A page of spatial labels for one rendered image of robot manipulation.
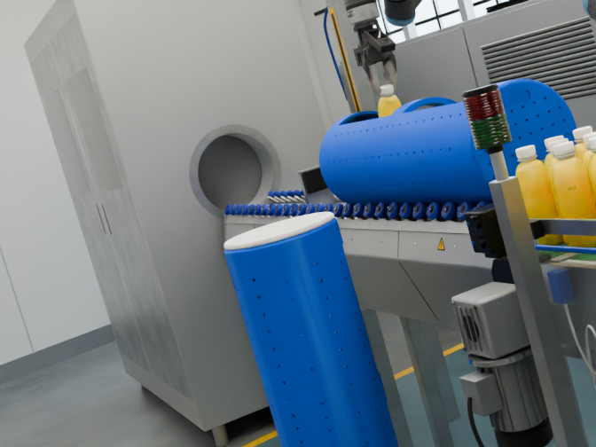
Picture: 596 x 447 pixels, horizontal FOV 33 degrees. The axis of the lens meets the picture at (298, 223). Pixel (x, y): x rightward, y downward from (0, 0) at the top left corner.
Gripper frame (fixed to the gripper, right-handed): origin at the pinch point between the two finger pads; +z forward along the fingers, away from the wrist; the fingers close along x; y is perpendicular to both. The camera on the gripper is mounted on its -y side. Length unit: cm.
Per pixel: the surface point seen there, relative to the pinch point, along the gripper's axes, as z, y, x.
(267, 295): 38, -42, 64
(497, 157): 14, -115, 41
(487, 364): 55, -92, 41
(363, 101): 3, 71, -26
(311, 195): 29, 57, 8
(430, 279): 50, -30, 17
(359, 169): 18.8, -10.3, 19.4
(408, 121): 8.6, -36.9, 15.2
